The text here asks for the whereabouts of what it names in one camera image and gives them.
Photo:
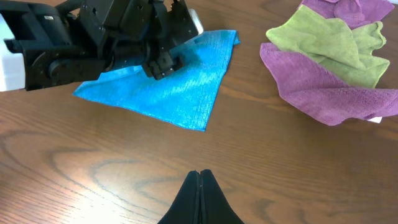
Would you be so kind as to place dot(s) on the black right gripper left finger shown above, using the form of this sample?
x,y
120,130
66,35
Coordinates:
x,y
186,205

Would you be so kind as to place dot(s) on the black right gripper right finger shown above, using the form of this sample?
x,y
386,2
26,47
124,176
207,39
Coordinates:
x,y
214,207

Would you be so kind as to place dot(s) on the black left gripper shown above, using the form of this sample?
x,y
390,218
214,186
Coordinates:
x,y
96,36

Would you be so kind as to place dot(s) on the blue microfiber cloth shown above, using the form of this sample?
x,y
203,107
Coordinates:
x,y
184,98

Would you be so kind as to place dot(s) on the lower purple microfiber cloth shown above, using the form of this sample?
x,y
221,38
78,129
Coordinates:
x,y
317,92

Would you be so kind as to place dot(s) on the purple microfiber cloth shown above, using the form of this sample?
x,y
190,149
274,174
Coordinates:
x,y
355,13
317,92

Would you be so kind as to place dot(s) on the crumpled green microfiber cloth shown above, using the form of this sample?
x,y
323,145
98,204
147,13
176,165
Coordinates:
x,y
330,42

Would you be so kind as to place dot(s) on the upper purple microfiber cloth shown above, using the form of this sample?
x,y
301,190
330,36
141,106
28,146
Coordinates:
x,y
355,13

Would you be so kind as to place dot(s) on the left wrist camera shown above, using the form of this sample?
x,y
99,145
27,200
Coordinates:
x,y
184,23

